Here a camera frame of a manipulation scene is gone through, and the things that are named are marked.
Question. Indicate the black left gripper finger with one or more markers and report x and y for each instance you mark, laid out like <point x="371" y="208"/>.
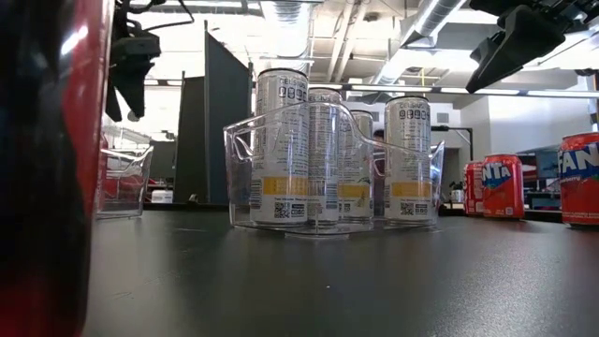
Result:
<point x="113" y="110"/>
<point x="133" y="84"/>

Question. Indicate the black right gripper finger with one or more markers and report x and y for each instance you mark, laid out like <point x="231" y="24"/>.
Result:
<point x="524" y="39"/>
<point x="482" y="50"/>

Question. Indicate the clear plastic storage bin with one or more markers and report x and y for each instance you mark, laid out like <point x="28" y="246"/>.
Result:
<point x="234" y="206"/>
<point x="135" y="196"/>

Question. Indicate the white Celsius energy drink can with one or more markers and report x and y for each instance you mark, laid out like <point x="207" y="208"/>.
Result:
<point x="325" y="154"/>
<point x="407" y="187"/>
<point x="281" y="89"/>
<point x="362" y="126"/>

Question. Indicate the red Fanta soda can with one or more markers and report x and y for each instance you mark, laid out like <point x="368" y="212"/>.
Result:
<point x="580" y="196"/>
<point x="503" y="196"/>

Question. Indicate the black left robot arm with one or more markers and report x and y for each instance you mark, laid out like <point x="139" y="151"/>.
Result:
<point x="122" y="16"/>

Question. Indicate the long ceiling light strip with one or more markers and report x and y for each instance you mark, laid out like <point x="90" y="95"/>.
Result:
<point x="398" y="88"/>

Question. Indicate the dark computer monitor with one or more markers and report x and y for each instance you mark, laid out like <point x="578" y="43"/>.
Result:
<point x="547" y="164"/>

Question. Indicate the silver ventilation duct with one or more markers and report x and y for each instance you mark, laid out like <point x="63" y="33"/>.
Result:
<point x="430" y="19"/>

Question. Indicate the black triangular rail bracket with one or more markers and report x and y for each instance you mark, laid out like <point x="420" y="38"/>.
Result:
<point x="192" y="199"/>

